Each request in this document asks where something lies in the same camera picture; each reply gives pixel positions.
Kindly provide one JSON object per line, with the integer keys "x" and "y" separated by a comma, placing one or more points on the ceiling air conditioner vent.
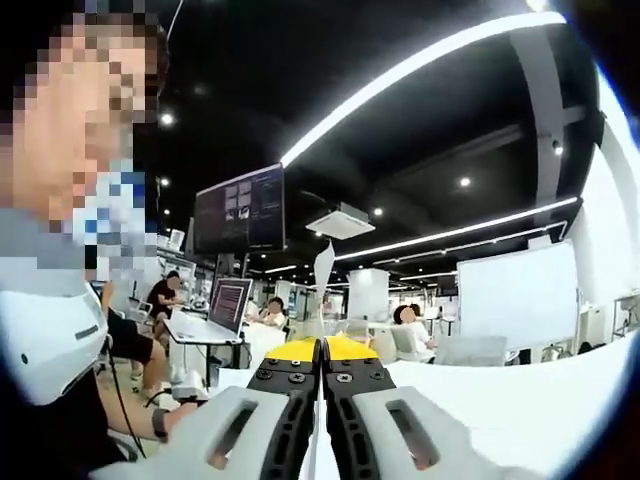
{"x": 340, "y": 222}

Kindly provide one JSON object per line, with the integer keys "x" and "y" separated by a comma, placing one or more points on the black wristwatch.
{"x": 160, "y": 425}

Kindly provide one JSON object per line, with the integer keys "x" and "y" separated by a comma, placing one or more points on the grey desk panel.
{"x": 472, "y": 350}

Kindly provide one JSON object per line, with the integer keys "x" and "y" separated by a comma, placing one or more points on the wide ceiling light strip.
{"x": 400, "y": 65}

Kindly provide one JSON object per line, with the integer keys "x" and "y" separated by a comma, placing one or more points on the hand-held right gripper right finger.
{"x": 400, "y": 440}

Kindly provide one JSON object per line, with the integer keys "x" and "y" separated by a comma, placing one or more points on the white chest-worn device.
{"x": 45, "y": 340}

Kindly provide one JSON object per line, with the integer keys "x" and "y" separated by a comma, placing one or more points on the white table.
{"x": 500, "y": 400}

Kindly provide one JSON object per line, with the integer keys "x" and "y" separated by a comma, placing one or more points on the person's left hand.
{"x": 182, "y": 412}

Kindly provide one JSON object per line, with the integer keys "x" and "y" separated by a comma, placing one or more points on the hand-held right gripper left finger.
{"x": 240, "y": 440}

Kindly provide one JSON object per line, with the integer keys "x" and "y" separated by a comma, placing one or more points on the white square column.
{"x": 369, "y": 295}

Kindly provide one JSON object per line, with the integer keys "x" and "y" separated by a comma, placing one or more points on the large dark monitor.
{"x": 240, "y": 210}

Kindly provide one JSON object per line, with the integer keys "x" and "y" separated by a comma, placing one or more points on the white office chair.
{"x": 405, "y": 350}

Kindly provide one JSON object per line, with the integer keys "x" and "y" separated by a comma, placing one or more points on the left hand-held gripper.
{"x": 190, "y": 385}

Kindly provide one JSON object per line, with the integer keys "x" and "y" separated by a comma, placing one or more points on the white printing paper sheet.
{"x": 325, "y": 270}

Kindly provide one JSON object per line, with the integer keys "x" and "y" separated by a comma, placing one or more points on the white open laptop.
{"x": 227, "y": 310}

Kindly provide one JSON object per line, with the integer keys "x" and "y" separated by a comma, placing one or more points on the white mobile whiteboard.
{"x": 515, "y": 295}

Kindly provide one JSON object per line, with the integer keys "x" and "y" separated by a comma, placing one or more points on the thin ceiling light strip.
{"x": 450, "y": 231}

